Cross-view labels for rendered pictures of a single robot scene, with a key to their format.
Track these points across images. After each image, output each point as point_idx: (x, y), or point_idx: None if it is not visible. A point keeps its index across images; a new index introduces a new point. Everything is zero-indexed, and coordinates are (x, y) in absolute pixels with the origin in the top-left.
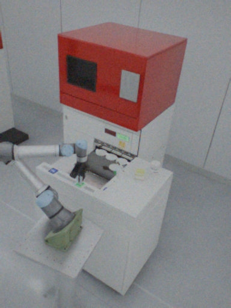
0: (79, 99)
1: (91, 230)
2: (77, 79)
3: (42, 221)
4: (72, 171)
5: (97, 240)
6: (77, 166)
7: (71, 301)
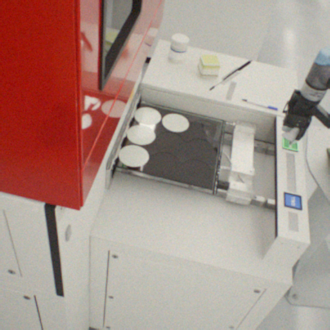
0: (116, 98)
1: (321, 138)
2: (115, 31)
3: None
4: (328, 118)
5: (329, 129)
6: (319, 107)
7: None
